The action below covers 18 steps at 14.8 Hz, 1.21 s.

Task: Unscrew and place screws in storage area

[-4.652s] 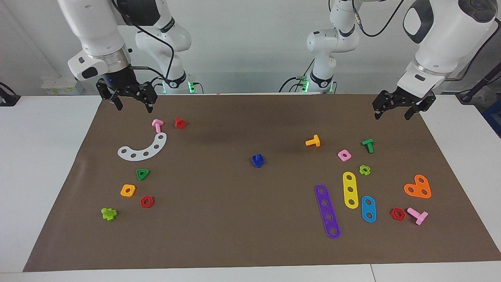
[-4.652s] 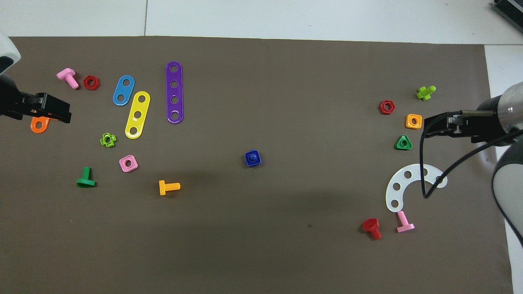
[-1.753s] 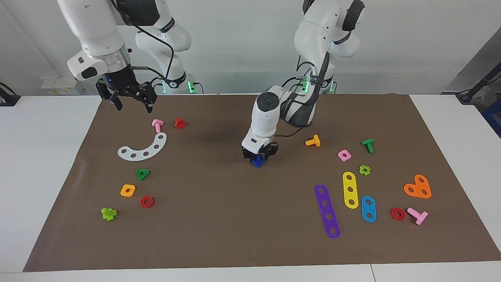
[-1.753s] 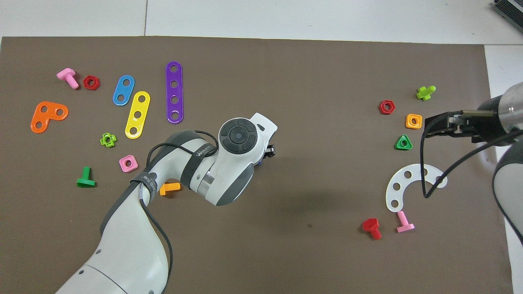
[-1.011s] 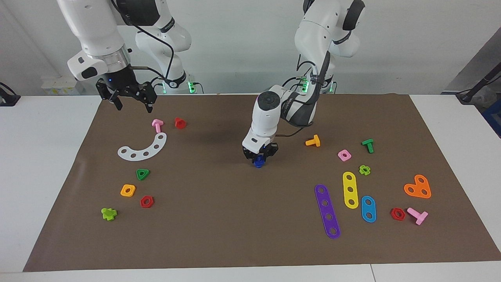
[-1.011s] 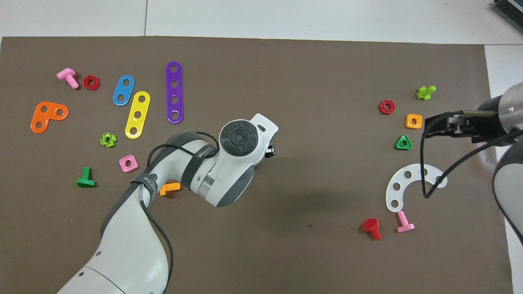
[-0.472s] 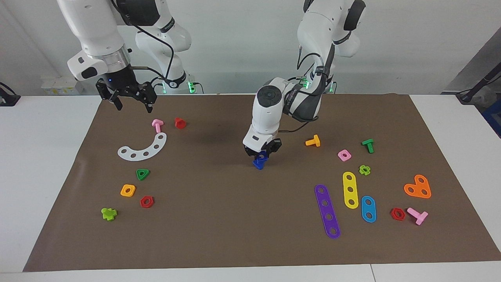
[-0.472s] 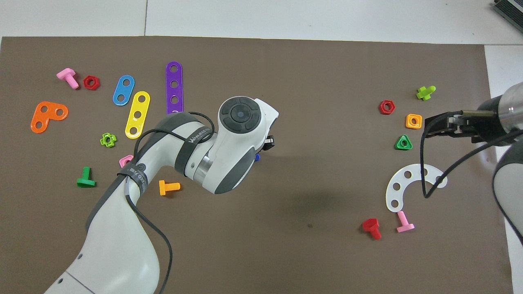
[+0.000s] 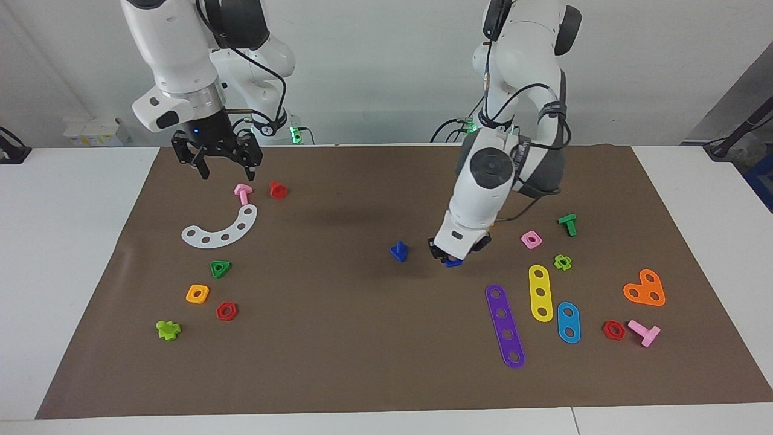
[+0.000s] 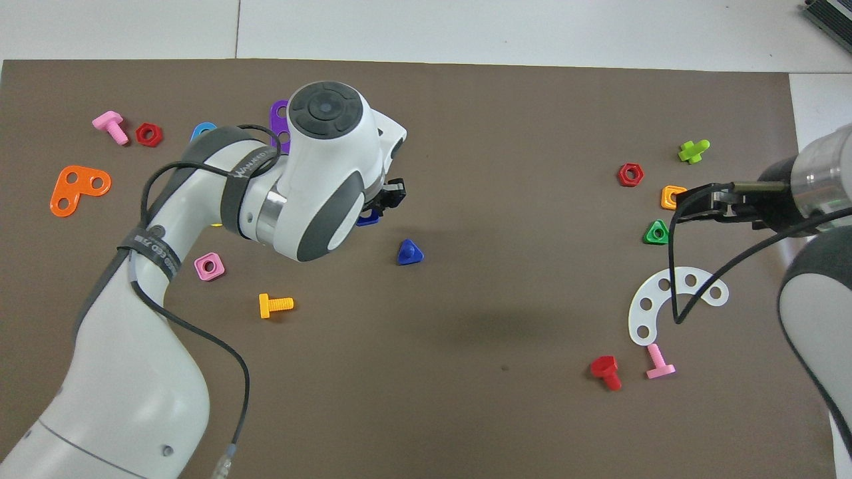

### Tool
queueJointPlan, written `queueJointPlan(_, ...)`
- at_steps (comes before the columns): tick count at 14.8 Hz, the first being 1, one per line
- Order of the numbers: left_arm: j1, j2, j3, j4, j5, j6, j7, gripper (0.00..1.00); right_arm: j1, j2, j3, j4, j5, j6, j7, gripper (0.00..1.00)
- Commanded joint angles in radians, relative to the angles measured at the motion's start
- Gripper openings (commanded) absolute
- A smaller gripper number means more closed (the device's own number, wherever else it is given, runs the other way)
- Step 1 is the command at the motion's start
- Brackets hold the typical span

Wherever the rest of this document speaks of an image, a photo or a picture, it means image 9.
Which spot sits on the white curved hole plate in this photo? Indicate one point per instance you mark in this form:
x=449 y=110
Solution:
x=215 y=239

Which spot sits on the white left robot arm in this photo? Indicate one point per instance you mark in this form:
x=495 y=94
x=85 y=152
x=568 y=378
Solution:
x=489 y=181

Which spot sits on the white cardboard box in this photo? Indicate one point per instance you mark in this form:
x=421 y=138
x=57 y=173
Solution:
x=90 y=133

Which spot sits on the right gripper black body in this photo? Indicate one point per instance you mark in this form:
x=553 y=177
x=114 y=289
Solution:
x=214 y=142

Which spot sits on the blue two-hole plastic plate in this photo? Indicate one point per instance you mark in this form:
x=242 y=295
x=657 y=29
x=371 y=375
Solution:
x=568 y=322

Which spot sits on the yellow three-hole plastic plate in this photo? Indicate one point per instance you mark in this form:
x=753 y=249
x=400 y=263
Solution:
x=540 y=284

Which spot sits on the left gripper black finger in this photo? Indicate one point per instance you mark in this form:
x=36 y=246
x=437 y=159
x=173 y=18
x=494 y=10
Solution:
x=437 y=249

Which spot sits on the blue crate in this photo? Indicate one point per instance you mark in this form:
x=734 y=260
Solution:
x=762 y=181

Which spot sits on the pink plastic bolt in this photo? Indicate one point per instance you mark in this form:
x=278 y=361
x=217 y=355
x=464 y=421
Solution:
x=644 y=332
x=243 y=193

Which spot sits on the black stand pole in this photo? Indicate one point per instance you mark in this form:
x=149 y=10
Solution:
x=740 y=133

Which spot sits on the pink square plastic nut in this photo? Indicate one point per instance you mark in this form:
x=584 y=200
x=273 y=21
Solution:
x=525 y=243

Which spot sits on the green triangle plastic nut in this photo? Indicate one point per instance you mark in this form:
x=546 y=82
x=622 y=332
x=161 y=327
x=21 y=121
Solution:
x=227 y=266

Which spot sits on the green plastic bolt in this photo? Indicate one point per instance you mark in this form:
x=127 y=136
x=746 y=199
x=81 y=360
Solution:
x=568 y=224

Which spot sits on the black clamp device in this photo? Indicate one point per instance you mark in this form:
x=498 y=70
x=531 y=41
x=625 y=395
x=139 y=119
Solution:
x=12 y=151

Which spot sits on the orange square plastic nut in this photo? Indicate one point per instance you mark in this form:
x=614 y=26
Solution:
x=190 y=297

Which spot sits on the red hexagon plastic nut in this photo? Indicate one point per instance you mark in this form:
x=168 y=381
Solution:
x=220 y=314
x=606 y=332

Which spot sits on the purple four-hole plastic plate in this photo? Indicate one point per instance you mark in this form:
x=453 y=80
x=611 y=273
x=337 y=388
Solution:
x=504 y=324

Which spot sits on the brown table mat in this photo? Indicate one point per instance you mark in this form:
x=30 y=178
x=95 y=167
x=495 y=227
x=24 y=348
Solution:
x=362 y=332

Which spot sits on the blue plastic bolt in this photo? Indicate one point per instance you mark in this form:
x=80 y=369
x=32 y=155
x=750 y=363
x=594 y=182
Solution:
x=398 y=254

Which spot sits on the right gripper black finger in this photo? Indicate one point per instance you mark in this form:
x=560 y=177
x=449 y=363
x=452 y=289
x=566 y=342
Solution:
x=203 y=170
x=250 y=172

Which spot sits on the red plastic bolt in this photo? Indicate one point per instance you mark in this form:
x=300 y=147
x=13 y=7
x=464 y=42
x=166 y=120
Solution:
x=278 y=190

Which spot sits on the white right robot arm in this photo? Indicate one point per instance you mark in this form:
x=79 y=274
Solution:
x=175 y=48

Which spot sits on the blue square plastic nut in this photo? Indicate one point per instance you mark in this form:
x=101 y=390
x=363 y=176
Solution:
x=454 y=263

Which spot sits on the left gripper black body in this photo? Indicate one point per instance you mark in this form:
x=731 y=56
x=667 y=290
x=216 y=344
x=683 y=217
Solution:
x=481 y=241

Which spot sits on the orange three-hole corner plate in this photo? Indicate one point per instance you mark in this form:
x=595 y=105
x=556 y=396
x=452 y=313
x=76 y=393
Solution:
x=645 y=289

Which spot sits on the lime cross plastic nut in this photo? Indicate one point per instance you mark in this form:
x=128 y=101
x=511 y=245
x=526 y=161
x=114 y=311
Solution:
x=557 y=261

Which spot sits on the lime cross-head plastic bolt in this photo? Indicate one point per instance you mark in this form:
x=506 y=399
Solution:
x=168 y=330

